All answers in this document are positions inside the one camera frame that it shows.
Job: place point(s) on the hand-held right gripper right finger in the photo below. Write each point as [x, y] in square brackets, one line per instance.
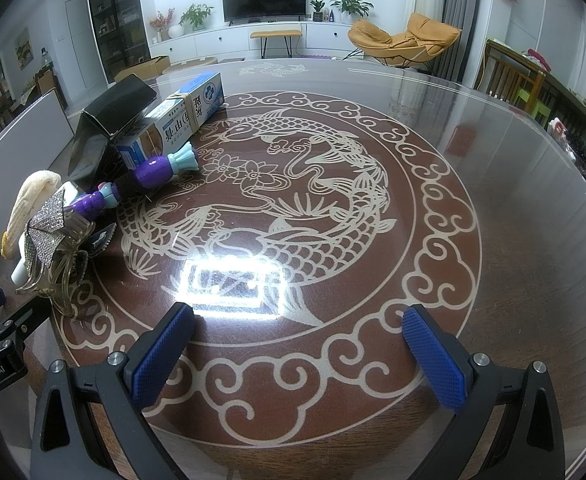
[433, 360]

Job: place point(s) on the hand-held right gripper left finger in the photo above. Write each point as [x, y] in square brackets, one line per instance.
[165, 355]

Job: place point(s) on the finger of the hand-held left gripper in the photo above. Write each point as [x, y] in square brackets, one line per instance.
[3, 332]

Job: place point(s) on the gold claw hair clip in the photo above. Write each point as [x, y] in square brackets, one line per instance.
[63, 270]

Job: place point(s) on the white board panel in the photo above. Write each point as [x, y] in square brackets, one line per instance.
[33, 130]

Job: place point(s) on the blue white ointment box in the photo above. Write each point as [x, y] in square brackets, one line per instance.
[173, 120]

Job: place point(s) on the black carton box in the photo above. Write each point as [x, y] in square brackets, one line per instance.
[118, 105]

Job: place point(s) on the brown patterned glass desktop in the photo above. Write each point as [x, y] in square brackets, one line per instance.
[423, 260]

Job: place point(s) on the dark glitter hair clip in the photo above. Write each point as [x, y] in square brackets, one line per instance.
[98, 240]

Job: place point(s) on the cream knitted sock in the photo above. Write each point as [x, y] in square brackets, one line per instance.
[28, 195]

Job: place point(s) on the purple teal toy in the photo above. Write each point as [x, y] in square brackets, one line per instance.
[155, 170]

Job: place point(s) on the tan rubber band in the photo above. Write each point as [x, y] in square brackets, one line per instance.
[189, 102]

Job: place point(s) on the cluttered side table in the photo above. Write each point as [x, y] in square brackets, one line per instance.
[573, 130]

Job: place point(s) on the framed landscape painting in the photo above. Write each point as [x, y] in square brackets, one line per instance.
[23, 49]

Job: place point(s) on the cardboard box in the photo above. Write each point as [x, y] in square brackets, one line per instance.
[143, 67]

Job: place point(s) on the round beige cushion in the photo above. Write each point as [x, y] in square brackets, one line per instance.
[188, 66]

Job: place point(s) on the white door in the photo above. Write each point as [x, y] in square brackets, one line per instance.
[79, 45]

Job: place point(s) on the orange lounge chair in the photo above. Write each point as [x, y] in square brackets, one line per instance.
[403, 42]

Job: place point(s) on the white tv cabinet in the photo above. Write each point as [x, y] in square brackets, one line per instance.
[223, 40]

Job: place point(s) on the purple floor mat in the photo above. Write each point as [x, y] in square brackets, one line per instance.
[320, 56]

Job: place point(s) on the red flowers in vase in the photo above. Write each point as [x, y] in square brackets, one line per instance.
[160, 22]

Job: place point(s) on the dark glass display cabinet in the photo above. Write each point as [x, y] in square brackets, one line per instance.
[118, 15]

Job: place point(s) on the wooden bench with black legs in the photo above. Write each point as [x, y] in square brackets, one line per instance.
[275, 34]

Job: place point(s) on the green potted plant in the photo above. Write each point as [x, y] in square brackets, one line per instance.
[195, 16]

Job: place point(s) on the grey curtain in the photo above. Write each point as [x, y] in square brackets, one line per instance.
[460, 5]

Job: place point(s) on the large leafy potted plant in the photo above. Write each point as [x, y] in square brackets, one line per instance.
[350, 5]

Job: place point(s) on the black television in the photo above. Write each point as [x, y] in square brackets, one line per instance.
[264, 0]

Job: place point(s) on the small potted plant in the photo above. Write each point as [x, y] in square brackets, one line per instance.
[317, 9]

